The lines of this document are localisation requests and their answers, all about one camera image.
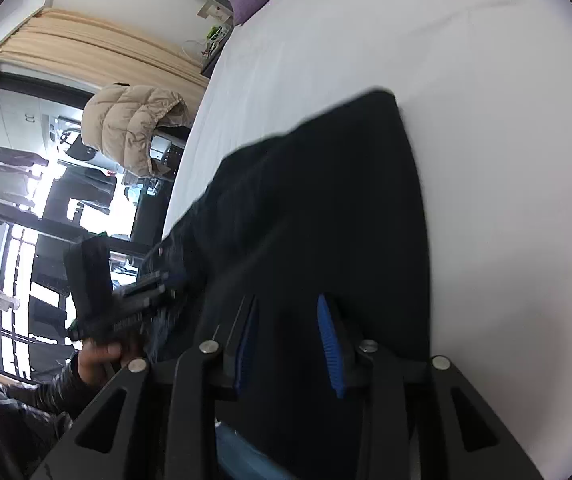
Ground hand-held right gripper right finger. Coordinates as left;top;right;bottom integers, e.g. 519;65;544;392
317;293;543;480

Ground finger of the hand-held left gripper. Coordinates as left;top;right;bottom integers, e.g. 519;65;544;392
116;269;187;322

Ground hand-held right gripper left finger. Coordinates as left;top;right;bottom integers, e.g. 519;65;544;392
30;295;260;480

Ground black pants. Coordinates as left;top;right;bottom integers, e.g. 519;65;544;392
136;88;433;480

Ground person's left forearm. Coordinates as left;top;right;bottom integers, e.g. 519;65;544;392
0;355;89;480

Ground person's left hand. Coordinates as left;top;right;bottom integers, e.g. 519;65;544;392
76;342;142;387

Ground person's blue jeans leg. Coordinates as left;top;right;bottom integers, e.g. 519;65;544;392
215;422;291;480

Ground beige puffer jacket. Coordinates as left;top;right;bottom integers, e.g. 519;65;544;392
81;83;191;178

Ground dark grey nightstand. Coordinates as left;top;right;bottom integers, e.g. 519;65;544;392
200;35;229;80

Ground beige curtain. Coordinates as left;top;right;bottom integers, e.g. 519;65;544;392
0;7;213;94

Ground white sheeted bed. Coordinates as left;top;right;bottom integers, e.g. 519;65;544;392
160;0;572;480

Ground beige paper bag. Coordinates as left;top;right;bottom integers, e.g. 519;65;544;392
197;2;235;24

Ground white wire basket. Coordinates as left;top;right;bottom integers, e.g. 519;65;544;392
184;24;233;61

